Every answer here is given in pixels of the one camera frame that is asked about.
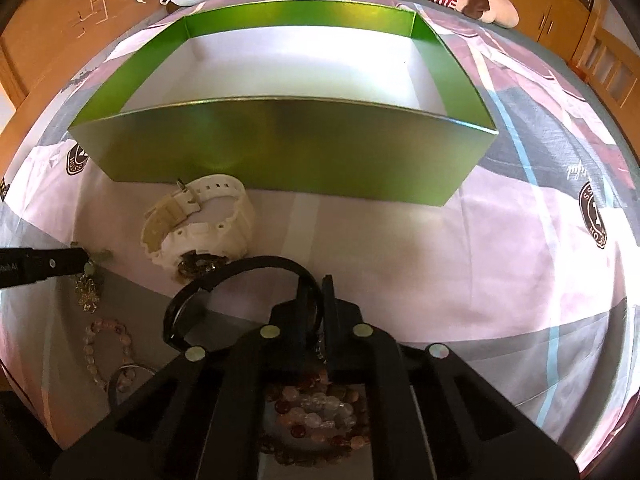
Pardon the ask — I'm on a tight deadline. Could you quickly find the black wristwatch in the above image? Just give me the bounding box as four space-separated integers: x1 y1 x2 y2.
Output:
162 256 323 351

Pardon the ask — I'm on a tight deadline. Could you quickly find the silver charm keychain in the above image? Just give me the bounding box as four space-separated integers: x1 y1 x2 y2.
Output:
70 242 113 275

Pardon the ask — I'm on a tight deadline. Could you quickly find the red and white bead bracelet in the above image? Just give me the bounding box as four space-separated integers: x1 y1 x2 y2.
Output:
259 366 372 467

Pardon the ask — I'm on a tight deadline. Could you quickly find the white plastic wristwatch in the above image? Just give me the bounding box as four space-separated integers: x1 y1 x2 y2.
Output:
140 174 255 272

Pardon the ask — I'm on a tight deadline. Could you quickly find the silver metal bangle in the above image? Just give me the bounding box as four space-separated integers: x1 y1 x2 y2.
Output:
106 362 157 411

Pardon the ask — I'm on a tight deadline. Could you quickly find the gold flower brooch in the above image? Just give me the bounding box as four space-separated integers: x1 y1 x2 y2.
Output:
75 274 102 313

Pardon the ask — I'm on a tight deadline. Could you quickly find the patterned pink grey bedsheet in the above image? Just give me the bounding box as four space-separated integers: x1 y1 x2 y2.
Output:
1 0 639 469

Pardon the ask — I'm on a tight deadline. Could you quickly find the green cardboard box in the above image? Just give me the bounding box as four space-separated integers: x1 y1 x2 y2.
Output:
70 0 498 206

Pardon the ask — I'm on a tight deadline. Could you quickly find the wooden wardrobe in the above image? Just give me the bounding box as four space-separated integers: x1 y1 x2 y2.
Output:
1 0 160 171

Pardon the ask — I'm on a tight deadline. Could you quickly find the wooden cabinet with handles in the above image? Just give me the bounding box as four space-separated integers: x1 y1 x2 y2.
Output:
510 0 590 62

